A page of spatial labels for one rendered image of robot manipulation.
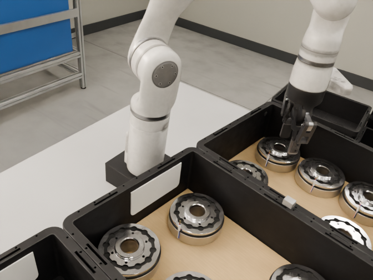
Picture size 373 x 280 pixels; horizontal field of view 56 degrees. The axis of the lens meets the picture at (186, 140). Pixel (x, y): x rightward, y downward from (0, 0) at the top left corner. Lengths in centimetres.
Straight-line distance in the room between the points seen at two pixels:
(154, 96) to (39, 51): 183
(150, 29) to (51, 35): 183
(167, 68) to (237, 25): 328
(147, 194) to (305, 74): 37
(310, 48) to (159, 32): 30
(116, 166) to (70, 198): 14
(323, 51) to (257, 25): 318
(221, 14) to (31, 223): 345
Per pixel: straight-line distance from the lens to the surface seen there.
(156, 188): 66
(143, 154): 83
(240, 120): 81
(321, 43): 70
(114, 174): 91
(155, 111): 75
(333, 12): 66
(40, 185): 97
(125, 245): 63
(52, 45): 256
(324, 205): 82
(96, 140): 110
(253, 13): 386
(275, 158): 84
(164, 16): 73
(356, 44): 361
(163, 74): 71
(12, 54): 241
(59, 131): 239
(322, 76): 72
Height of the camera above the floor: 135
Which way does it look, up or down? 36 degrees down
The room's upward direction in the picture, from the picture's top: 7 degrees clockwise
